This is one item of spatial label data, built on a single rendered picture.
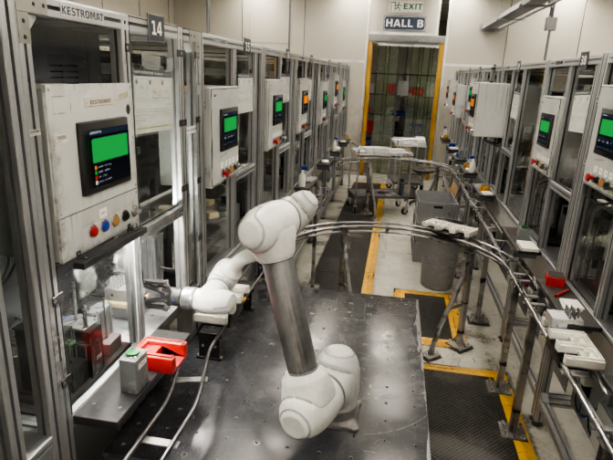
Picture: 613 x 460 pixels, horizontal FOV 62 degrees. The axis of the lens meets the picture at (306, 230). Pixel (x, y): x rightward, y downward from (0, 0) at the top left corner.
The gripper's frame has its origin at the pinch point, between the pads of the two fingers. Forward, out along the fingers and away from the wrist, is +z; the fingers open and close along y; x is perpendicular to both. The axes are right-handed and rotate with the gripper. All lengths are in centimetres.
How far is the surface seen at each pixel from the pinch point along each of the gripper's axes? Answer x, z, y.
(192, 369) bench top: -0.4, -23.2, -32.6
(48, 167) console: 62, -13, 62
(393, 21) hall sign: -823, -76, 183
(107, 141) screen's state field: 41, -17, 66
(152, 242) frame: -24.7, 4.0, 12.9
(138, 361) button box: 49, -27, 1
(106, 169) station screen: 42, -17, 59
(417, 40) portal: -825, -121, 152
